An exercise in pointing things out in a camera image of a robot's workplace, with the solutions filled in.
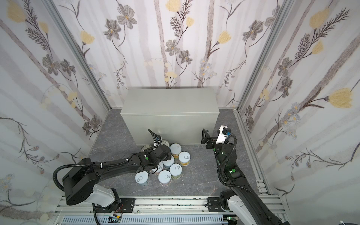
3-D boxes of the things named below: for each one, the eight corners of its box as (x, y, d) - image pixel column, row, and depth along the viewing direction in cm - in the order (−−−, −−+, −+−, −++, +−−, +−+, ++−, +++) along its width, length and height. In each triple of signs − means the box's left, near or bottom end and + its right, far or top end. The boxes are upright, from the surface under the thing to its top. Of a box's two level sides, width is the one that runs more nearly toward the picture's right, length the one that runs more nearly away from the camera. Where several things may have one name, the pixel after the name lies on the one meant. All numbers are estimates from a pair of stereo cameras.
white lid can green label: (169, 179, 85) (169, 175, 80) (170, 167, 90) (169, 163, 85) (181, 179, 85) (182, 175, 80) (182, 167, 90) (182, 163, 85)
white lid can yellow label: (178, 166, 90) (178, 162, 85) (178, 155, 95) (178, 151, 90) (190, 166, 90) (190, 162, 85) (189, 155, 95) (190, 151, 90)
